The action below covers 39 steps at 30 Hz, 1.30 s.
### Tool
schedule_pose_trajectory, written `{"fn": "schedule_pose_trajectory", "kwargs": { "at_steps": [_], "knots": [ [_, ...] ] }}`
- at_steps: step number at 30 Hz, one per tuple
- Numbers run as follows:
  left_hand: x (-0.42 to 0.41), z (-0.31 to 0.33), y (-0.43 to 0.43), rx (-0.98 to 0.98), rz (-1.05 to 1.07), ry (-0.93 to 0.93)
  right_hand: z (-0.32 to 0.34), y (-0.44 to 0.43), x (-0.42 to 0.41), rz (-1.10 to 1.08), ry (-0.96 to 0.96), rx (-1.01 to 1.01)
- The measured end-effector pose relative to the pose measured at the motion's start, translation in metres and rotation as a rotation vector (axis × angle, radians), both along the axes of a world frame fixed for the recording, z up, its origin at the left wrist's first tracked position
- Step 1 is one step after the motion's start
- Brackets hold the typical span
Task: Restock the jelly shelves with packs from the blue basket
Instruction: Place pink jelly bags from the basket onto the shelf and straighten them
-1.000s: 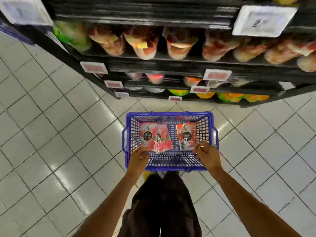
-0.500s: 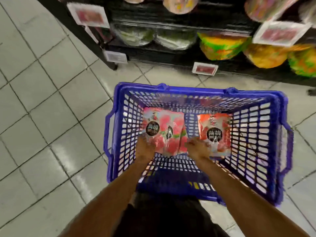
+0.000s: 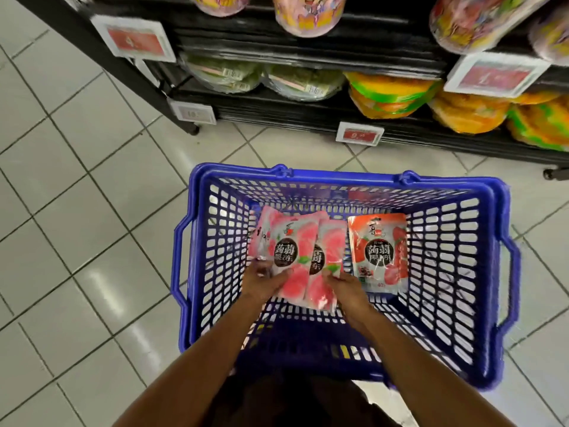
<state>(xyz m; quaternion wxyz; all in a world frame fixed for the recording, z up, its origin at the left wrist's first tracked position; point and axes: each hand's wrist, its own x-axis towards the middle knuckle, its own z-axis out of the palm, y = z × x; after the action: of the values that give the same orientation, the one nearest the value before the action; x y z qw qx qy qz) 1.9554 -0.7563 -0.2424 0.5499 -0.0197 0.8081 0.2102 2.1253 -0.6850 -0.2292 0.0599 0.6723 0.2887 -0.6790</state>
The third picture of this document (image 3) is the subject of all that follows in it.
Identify person's right hand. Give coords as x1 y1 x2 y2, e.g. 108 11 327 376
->
322 269 375 321

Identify person's left hand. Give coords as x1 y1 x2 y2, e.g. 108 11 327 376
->
240 262 290 308

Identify red-white jelly bag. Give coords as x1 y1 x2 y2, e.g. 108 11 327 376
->
349 213 410 294

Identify blue plastic shopping basket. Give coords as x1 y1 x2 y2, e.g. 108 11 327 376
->
171 162 521 392

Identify dark grey metal shelf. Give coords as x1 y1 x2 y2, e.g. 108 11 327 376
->
13 0 569 180

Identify person's right forearm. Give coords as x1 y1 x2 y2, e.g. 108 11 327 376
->
347 307 517 427

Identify person's left forearm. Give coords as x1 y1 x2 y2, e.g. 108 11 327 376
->
116 298 268 427

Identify person's dark trousers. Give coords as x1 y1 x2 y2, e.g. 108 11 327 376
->
204 369 401 427

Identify row of small yellow-green cups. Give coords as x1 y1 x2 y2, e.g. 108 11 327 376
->
178 53 569 154

